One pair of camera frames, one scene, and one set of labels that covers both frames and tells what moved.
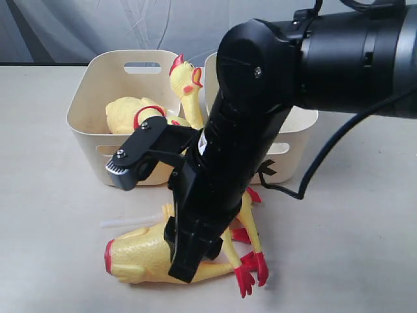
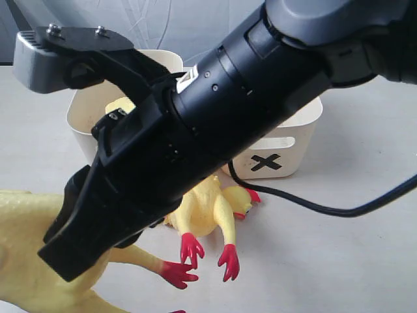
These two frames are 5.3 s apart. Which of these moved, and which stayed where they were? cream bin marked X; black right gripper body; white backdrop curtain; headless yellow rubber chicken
Moved: headless yellow rubber chicken; black right gripper body
Stayed: cream bin marked X; white backdrop curtain
